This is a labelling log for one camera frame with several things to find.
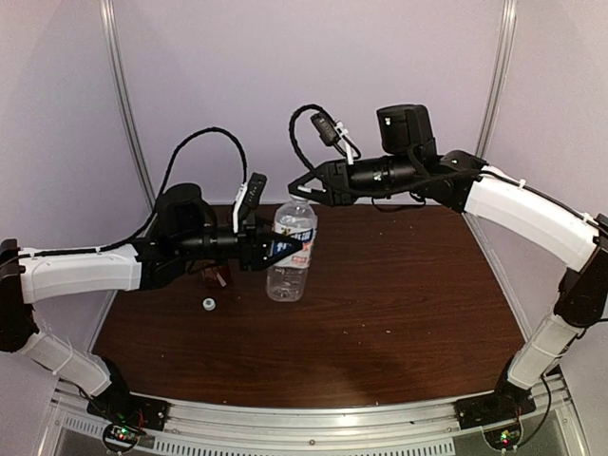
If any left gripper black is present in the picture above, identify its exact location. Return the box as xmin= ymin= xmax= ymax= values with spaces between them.
xmin=175 ymin=213 xmax=303 ymax=272

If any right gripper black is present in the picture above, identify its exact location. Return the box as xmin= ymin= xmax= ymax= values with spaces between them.
xmin=288 ymin=151 xmax=418 ymax=207

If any clear water bottle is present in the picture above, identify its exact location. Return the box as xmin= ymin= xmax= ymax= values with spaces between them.
xmin=265 ymin=193 xmax=318 ymax=302

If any white bottle cap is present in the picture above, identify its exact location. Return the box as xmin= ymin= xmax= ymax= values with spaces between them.
xmin=201 ymin=297 xmax=217 ymax=312

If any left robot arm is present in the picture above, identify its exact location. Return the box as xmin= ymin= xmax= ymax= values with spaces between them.
xmin=1 ymin=183 xmax=303 ymax=422

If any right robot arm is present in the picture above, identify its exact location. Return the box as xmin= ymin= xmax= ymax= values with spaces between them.
xmin=288 ymin=104 xmax=607 ymax=420

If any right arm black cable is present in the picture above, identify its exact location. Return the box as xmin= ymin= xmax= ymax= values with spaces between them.
xmin=288 ymin=104 xmax=481 ymax=196

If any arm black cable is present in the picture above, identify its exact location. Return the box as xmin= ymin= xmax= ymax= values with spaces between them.
xmin=9 ymin=126 xmax=251 ymax=260
xmin=288 ymin=104 xmax=481 ymax=196

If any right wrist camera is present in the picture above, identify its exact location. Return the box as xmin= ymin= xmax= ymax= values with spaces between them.
xmin=310 ymin=112 xmax=361 ymax=164

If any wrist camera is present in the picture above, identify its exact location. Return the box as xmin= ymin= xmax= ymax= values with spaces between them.
xmin=231 ymin=172 xmax=267 ymax=234
xmin=310 ymin=112 xmax=361 ymax=164

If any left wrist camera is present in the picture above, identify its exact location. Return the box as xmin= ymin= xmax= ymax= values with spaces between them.
xmin=231 ymin=172 xmax=267 ymax=234

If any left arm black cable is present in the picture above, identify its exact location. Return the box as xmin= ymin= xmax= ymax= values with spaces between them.
xmin=9 ymin=126 xmax=251 ymax=260

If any right aluminium corner post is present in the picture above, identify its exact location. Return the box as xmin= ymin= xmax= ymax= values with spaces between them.
xmin=475 ymin=0 xmax=518 ymax=159

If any aluminium corner post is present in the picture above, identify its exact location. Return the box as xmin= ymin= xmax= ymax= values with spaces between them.
xmin=475 ymin=0 xmax=518 ymax=159
xmin=99 ymin=0 xmax=154 ymax=209

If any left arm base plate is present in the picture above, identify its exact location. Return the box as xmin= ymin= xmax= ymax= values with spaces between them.
xmin=86 ymin=395 xmax=169 ymax=453

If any front aluminium rail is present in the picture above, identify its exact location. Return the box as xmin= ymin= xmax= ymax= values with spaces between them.
xmin=34 ymin=374 xmax=591 ymax=455

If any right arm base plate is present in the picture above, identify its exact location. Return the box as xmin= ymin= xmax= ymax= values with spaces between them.
xmin=454 ymin=392 xmax=536 ymax=452

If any left aluminium corner post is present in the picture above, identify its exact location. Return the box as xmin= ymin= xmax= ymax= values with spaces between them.
xmin=99 ymin=0 xmax=154 ymax=209

